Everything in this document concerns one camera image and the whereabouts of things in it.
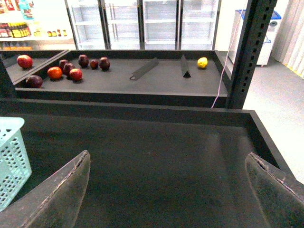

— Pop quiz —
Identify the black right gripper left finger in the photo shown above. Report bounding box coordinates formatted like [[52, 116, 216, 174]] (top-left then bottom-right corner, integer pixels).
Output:
[[0, 151, 91, 228]]

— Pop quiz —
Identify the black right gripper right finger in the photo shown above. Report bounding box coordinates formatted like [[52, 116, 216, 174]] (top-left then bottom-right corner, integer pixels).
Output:
[[245, 152, 304, 228]]

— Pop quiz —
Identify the light blue plastic basket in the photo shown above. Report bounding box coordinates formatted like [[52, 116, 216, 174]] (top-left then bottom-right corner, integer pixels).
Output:
[[0, 117, 32, 211]]

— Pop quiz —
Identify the red apple front cluster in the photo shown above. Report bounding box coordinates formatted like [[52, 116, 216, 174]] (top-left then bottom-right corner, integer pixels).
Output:
[[69, 68, 82, 81]]

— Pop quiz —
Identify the dark red apple behind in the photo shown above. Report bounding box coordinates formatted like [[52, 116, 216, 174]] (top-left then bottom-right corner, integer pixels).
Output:
[[58, 59, 69, 70]]

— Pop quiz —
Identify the small dark red apple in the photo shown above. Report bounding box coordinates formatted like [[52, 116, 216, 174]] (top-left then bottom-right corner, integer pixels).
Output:
[[90, 59, 99, 70]]

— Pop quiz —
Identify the dark red apple back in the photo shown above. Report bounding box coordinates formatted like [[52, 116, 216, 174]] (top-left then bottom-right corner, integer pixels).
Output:
[[78, 54, 89, 68]]

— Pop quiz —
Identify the red apple far left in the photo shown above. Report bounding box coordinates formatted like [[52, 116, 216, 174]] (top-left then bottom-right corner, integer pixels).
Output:
[[17, 55, 33, 69]]

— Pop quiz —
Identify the dark red apple right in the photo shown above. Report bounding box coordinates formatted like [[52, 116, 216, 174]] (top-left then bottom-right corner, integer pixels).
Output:
[[99, 57, 110, 71]]

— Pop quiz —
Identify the black lower display tray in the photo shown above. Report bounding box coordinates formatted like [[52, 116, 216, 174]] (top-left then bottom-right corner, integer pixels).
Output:
[[0, 99, 292, 228]]

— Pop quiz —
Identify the black display tray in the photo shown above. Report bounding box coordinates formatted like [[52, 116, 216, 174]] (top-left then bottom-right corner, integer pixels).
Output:
[[0, 50, 230, 108], [0, 99, 292, 228]]

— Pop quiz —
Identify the dark purple fruit front left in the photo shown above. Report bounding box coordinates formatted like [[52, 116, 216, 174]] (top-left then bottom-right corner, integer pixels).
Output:
[[25, 75, 43, 88]]

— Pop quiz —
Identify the orange red fruit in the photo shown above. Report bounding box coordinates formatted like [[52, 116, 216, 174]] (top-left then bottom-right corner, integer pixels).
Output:
[[47, 66, 63, 80]]

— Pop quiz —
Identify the diagonal black tray divider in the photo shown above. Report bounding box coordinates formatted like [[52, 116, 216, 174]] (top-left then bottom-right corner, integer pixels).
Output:
[[9, 49, 69, 86]]

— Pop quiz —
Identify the white blue chest freezer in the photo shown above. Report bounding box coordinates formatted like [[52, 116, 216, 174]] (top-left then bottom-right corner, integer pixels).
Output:
[[227, 9, 282, 67]]

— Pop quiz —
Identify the yellow lemon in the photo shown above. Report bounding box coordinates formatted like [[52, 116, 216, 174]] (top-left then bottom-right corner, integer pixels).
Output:
[[197, 57, 208, 69]]

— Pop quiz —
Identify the flat black divider strip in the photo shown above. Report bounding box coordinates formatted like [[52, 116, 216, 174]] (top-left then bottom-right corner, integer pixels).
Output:
[[130, 57, 159, 80]]

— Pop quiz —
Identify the black triangular divider bar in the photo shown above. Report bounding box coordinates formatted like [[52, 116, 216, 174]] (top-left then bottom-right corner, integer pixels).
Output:
[[180, 55, 191, 78]]

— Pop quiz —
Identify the black upper display tray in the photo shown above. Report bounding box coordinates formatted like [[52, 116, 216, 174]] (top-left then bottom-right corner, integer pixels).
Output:
[[0, 50, 230, 108]]

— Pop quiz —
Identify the grocery shelf with bottles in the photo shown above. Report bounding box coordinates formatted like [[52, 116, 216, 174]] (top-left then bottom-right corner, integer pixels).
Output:
[[0, 0, 76, 50]]

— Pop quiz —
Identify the glass door refrigerator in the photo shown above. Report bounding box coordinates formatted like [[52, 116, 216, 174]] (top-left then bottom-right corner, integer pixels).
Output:
[[65, 0, 221, 50]]

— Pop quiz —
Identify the white pink cable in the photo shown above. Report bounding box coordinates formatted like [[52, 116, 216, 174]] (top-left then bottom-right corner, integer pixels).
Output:
[[211, 0, 247, 109]]

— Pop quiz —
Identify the black perforated shelf post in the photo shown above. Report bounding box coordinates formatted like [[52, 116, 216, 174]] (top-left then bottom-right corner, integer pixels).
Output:
[[226, 0, 277, 109]]

